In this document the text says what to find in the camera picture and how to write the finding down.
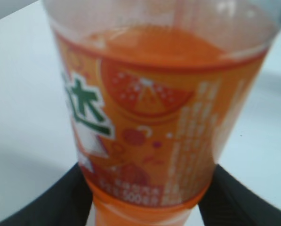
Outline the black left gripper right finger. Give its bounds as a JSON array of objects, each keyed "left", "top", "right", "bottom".
[{"left": 199, "top": 165, "right": 281, "bottom": 226}]

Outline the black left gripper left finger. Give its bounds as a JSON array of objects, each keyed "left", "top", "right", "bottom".
[{"left": 0, "top": 164, "right": 93, "bottom": 226}]

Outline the orange soda plastic bottle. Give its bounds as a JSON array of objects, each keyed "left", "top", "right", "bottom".
[{"left": 43, "top": 0, "right": 281, "bottom": 226}]

